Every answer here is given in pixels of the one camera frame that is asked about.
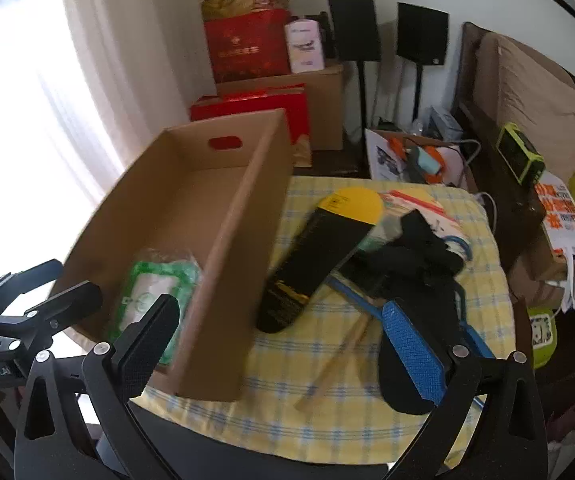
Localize brown cardboard box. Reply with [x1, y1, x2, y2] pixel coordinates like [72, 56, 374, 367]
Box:
[50, 108, 295, 403]

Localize red gift bag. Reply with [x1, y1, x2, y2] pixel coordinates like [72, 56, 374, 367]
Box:
[203, 8, 292, 84]

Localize green wet wipes pack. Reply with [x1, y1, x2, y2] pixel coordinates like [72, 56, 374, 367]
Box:
[107, 252, 203, 368]

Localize grey plastic case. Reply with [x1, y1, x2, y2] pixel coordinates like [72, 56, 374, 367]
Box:
[430, 106, 463, 141]

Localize blue clothes hanger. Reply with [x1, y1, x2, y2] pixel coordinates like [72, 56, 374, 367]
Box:
[327, 232, 495, 408]

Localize green portable radio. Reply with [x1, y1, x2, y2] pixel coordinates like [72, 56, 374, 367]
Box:
[496, 122, 545, 184]

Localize black speaker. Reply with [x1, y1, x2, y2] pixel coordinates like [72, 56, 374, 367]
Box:
[327, 0, 382, 62]
[396, 2, 449, 67]

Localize black cloth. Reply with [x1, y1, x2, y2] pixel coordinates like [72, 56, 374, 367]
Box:
[355, 210, 468, 311]

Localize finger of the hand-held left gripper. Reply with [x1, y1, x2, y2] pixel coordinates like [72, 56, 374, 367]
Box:
[0, 259, 64, 313]
[0, 281, 103, 353]

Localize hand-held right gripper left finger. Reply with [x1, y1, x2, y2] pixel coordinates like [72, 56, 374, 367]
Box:
[14, 294, 180, 480]

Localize large closed cardboard box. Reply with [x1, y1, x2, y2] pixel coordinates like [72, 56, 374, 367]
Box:
[216, 63, 345, 152]

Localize white box of tools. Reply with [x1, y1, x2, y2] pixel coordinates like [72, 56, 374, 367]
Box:
[365, 129, 468, 187]

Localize green plastic item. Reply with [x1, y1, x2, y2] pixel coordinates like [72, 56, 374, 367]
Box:
[526, 305, 559, 368]

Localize clear plastic bag with drawing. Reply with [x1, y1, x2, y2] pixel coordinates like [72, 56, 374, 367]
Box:
[362, 187, 468, 256]

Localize orange and teal tool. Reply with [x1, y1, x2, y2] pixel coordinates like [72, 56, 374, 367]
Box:
[387, 137, 443, 183]

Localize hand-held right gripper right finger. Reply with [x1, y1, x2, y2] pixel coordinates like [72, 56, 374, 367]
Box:
[381, 299, 549, 480]

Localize white sheer curtain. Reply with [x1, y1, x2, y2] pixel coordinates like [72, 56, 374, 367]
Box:
[0, 0, 203, 271]

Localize black insole with yellow heel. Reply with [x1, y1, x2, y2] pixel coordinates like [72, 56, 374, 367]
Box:
[377, 310, 461, 416]
[257, 186, 384, 335]

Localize white and pink carton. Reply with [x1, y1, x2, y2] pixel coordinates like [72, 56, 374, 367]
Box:
[284, 18, 326, 74]

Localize black speaker stand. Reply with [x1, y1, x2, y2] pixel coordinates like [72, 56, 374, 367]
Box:
[412, 62, 425, 121]

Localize large tan cushion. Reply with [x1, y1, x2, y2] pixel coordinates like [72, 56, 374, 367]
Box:
[475, 31, 575, 161]

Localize white and orange shopping bag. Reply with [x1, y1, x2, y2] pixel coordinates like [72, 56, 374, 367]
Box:
[535, 171, 575, 311]

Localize red gift box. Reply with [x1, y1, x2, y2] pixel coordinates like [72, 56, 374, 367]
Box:
[190, 85, 313, 167]

